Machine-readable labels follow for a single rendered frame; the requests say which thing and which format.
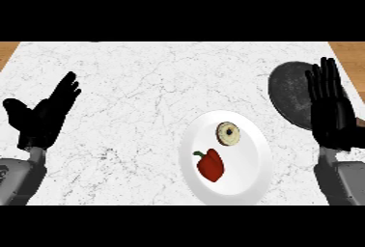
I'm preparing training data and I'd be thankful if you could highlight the dark grey pan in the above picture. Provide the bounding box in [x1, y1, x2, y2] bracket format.
[265, 61, 350, 131]

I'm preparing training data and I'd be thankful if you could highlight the white round plate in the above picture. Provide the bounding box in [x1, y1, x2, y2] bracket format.
[178, 110, 273, 206]

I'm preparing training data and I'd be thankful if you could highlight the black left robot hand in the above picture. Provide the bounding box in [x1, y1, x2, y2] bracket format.
[1, 70, 82, 151]

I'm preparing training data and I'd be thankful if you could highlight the red bell pepper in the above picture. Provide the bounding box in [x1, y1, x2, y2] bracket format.
[190, 148, 224, 183]

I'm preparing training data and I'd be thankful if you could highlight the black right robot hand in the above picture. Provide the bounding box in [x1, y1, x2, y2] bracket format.
[304, 56, 365, 152]

